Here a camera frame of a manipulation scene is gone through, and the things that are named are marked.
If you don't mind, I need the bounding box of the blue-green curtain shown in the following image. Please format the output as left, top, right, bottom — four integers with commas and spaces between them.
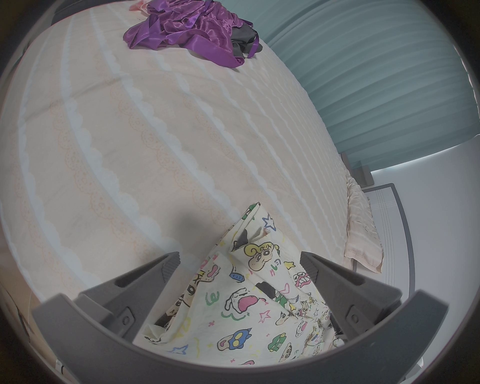
221, 0, 480, 171

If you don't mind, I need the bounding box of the pile of clothes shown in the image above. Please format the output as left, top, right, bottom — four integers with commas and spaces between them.
123, 0, 263, 69

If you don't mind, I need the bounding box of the bed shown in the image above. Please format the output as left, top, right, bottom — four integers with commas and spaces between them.
0, 0, 417, 338

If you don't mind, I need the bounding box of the pink striped pillow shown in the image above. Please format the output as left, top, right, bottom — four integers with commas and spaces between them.
343, 174, 387, 274

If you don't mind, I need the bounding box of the grey bedside table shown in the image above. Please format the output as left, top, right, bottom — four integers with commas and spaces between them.
339, 152, 376, 190

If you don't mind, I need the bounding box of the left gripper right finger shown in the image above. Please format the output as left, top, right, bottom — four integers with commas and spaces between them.
300, 251, 404, 340

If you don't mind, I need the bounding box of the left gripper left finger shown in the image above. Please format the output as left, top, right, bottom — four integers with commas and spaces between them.
75, 251, 181, 342

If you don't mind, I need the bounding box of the white printed pyjama top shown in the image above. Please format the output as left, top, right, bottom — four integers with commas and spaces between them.
133, 202, 347, 366

